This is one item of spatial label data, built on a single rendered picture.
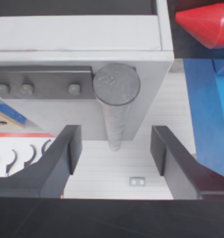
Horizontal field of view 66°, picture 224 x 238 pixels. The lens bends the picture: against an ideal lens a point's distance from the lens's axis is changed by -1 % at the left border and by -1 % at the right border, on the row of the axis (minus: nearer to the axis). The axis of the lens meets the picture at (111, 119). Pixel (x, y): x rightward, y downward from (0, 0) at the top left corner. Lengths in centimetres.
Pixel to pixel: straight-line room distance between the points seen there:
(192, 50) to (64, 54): 25
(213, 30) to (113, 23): 13
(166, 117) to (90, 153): 98
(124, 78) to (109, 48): 4
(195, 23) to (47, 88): 21
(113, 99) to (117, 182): 181
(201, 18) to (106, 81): 16
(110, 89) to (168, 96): 212
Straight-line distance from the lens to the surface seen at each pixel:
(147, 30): 21
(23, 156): 218
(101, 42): 19
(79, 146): 15
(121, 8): 24
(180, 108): 226
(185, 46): 36
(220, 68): 48
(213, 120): 48
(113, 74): 18
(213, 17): 28
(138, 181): 193
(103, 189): 196
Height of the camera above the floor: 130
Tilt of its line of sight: 19 degrees down
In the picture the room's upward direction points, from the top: 179 degrees counter-clockwise
